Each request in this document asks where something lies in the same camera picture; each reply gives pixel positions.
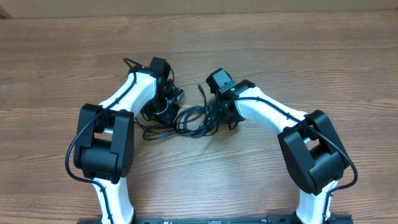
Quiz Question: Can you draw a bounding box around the black micro USB cable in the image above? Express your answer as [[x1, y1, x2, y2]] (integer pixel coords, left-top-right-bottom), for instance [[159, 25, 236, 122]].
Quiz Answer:
[[134, 83, 208, 141]]

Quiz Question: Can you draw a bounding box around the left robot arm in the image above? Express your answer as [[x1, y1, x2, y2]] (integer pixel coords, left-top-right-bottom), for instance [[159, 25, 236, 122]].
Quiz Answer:
[[65, 57, 183, 223]]

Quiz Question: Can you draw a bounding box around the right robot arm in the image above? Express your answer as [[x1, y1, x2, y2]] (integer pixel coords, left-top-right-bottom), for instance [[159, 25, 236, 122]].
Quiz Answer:
[[206, 68, 354, 223]]

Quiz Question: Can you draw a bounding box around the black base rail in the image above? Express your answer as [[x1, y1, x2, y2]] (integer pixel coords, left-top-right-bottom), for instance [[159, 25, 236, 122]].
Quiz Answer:
[[133, 213, 354, 224]]

